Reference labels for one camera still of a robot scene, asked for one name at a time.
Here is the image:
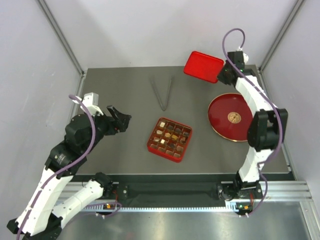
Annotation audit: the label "tan chocolate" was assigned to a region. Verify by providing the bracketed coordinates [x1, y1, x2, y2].
[164, 132, 171, 138]

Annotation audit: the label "aluminium front rail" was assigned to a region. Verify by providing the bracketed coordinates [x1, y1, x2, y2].
[54, 181, 312, 214]

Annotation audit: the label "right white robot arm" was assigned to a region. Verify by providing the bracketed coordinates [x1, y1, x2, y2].
[217, 50, 289, 198]

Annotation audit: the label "red chocolate box tray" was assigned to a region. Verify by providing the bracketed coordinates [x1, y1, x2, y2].
[146, 117, 193, 163]

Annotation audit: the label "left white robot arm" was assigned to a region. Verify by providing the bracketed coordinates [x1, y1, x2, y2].
[7, 106, 132, 240]

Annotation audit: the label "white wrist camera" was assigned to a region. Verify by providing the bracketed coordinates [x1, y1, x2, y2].
[69, 92, 104, 117]
[243, 52, 249, 65]

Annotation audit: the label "round red plate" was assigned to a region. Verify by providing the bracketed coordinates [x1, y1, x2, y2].
[207, 93, 253, 142]

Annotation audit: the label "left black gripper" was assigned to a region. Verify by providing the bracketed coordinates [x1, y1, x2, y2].
[83, 104, 132, 154]

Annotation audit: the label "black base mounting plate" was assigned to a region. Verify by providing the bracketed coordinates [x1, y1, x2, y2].
[84, 174, 263, 202]

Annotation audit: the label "red square box lid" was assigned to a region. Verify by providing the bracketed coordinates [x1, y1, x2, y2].
[183, 51, 225, 84]

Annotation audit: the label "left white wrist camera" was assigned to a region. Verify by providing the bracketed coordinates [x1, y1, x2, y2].
[69, 92, 104, 117]

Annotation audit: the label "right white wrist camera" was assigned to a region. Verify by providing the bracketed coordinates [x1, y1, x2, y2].
[243, 52, 249, 65]

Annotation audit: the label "white square chocolate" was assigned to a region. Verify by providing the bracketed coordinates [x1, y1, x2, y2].
[159, 122, 166, 128]

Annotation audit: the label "metal tongs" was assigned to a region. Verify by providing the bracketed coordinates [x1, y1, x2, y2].
[148, 75, 175, 112]

